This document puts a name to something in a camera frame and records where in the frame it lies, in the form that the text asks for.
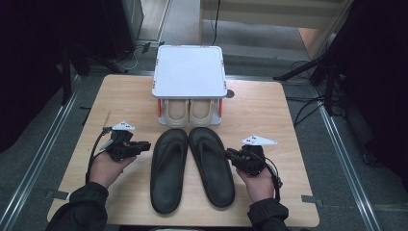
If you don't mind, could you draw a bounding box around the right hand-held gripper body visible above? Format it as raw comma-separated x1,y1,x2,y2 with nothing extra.
235,134,279,177

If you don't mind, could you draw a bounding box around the person's right hand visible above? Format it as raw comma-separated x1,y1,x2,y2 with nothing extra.
235,166,277,204

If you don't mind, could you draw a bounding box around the person's left hand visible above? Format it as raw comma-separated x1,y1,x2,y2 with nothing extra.
89,150,138,190

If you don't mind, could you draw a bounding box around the white shoe rack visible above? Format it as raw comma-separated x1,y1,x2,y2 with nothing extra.
151,44,229,128

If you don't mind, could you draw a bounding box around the metal floor rail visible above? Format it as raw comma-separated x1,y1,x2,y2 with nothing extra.
0,75,81,231
312,86,383,231

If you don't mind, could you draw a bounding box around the black tripod stand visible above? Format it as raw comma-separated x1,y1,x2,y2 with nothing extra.
272,47,347,114

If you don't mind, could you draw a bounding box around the white floor cable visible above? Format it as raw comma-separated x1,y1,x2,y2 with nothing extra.
114,46,142,73

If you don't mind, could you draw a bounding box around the black cabinet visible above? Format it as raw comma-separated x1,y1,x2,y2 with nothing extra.
99,0,145,63

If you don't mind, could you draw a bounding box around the black stand post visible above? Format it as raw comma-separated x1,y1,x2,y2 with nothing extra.
61,44,73,106

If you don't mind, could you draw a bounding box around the black hanging cable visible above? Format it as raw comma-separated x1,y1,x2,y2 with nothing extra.
210,0,222,46

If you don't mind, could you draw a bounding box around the black floor cable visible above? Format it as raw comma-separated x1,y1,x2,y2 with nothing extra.
286,95,325,128

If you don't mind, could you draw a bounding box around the grey tape strip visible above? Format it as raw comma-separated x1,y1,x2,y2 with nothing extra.
44,189,71,201
301,194,323,207

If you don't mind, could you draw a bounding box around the cream clog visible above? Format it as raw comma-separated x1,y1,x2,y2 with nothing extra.
189,98,216,127
163,98,191,128

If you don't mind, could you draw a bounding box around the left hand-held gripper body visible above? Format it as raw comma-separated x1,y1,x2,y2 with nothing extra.
105,120,142,162

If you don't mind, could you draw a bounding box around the black curtain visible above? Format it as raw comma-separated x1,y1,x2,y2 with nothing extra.
0,0,104,153
340,0,408,193

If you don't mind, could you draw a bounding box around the black flip-flop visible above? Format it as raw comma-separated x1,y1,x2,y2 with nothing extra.
149,128,190,215
188,126,236,209

